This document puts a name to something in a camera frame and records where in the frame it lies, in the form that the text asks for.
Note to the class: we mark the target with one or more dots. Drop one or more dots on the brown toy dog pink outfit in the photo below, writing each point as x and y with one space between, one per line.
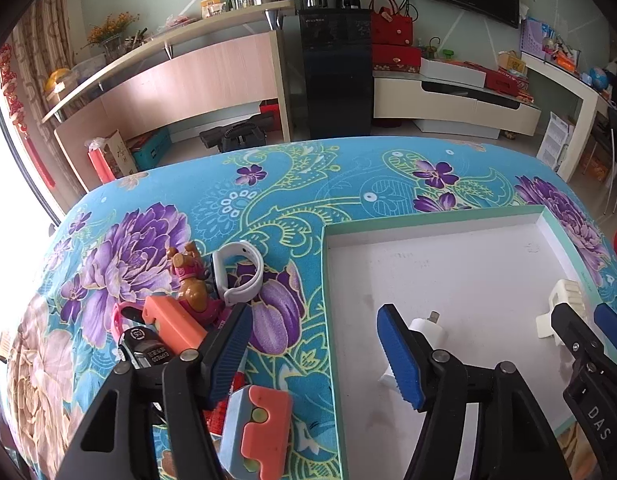
191 287

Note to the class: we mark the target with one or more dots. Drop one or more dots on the pink wrist band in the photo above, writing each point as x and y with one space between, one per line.
116 322

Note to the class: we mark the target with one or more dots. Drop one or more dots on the beige patterned curtain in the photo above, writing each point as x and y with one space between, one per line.
43 35

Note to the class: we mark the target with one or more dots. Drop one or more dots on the red gift box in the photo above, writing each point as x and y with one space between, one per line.
396 57

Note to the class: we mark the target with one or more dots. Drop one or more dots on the white flat box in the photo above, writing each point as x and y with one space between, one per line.
453 72

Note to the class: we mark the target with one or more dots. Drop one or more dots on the orange rectangular block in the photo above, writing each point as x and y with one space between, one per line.
173 325

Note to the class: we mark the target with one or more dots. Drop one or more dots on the black water dispenser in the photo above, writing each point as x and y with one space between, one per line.
333 60

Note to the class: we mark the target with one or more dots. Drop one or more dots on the white desk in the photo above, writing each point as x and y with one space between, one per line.
578 90

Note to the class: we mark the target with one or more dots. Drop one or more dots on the white shallow box teal rim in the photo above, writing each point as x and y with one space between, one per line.
463 270

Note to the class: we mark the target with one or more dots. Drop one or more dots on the white printed carton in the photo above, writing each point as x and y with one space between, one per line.
555 140

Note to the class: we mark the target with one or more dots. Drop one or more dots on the white plastic clip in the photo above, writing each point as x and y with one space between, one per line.
563 292

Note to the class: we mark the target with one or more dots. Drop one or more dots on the black metal chair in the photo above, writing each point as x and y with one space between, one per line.
613 140

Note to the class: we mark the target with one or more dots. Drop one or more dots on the black floor appliance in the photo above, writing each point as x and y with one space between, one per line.
238 135

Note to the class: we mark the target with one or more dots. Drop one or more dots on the small red box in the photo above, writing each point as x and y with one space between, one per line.
270 112

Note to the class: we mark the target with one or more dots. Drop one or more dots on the floral blue blanket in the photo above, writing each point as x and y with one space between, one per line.
138 210

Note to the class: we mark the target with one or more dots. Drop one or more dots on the cream television stand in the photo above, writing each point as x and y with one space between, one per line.
438 105

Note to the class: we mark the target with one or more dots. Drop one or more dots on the small blue globe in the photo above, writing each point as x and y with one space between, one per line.
599 76

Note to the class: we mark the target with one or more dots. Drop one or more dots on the red patterned box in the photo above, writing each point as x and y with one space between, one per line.
503 82

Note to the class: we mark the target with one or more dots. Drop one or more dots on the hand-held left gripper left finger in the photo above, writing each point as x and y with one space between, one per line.
228 350

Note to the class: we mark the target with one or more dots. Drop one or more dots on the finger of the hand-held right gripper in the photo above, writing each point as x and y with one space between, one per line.
610 322
570 330

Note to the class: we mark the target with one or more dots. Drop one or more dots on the orange snack box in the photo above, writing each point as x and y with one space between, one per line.
212 7

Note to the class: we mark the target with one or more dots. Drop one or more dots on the purple wall calendar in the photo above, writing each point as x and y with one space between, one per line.
535 37

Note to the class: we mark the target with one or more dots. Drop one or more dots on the white smartwatch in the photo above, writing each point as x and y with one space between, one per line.
238 248

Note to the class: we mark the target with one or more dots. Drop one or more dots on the wooden shelf unit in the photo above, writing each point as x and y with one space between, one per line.
188 75

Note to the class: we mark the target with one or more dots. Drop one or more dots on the yellow flower bouquet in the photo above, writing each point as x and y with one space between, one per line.
111 30

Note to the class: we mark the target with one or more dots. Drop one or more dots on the red and beige gift bag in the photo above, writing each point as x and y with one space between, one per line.
113 157

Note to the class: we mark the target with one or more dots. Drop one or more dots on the blue and orange block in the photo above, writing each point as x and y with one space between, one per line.
261 420

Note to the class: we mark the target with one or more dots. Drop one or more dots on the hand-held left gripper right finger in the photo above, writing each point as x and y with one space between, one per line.
401 355

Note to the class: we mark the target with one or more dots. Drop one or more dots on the red packet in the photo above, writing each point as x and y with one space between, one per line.
219 417

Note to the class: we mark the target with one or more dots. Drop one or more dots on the white plug adapter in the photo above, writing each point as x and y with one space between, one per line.
422 327

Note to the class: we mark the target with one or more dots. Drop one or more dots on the red handbag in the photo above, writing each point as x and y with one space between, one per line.
391 27

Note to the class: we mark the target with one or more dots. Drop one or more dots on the black key tool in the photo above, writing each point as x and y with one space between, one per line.
148 355

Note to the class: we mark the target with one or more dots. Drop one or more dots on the red tassel ornament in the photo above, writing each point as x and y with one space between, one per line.
41 162

